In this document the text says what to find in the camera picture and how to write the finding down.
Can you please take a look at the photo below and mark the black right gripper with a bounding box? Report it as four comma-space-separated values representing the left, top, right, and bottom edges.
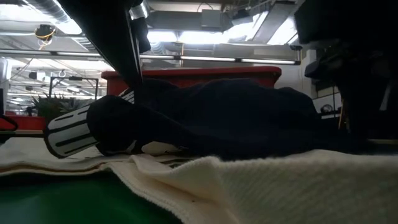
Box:
294, 0, 398, 141

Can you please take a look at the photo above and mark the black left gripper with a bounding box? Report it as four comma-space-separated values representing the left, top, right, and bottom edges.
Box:
58, 0, 144, 91

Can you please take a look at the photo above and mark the red plastic laundry bin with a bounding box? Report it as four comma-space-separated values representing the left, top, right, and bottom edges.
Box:
101, 66, 282, 96

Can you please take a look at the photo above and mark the navy shorts white Puma waistband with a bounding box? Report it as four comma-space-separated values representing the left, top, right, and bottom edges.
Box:
43, 77, 374, 160

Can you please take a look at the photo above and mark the white board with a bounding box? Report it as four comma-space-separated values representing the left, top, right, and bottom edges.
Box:
312, 91, 343, 121

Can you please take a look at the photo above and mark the long ceiling light strip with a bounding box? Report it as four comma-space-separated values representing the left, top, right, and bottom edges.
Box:
0, 49, 301, 65

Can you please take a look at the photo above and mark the small potted succulent plant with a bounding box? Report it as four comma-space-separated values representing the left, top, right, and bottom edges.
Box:
30, 95, 94, 124

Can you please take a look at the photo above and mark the red low counter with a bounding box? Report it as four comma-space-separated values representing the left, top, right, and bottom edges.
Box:
0, 114, 47, 131

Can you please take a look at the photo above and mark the light wood desk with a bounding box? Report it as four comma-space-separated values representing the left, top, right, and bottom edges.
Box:
9, 128, 46, 136

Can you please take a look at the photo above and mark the green table mat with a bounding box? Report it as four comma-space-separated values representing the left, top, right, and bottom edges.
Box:
0, 172, 184, 224

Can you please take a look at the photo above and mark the white printed tote bag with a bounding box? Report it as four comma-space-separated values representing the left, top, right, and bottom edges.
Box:
0, 136, 398, 224

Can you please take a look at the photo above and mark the silver ventilation duct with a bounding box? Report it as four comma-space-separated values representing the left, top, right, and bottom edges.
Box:
24, 0, 100, 52

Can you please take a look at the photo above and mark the yellow ceiling cable reel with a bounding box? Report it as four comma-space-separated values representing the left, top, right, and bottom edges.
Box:
34, 24, 57, 43

